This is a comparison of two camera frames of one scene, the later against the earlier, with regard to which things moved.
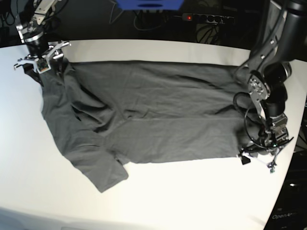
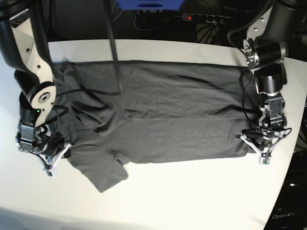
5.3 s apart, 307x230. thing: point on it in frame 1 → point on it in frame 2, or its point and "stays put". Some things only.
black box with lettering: [289, 210] stays put
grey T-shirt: [101, 112] stays put
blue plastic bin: [150, 5] stays put
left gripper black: [254, 147] → [262, 138]
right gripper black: [37, 48] → [52, 144]
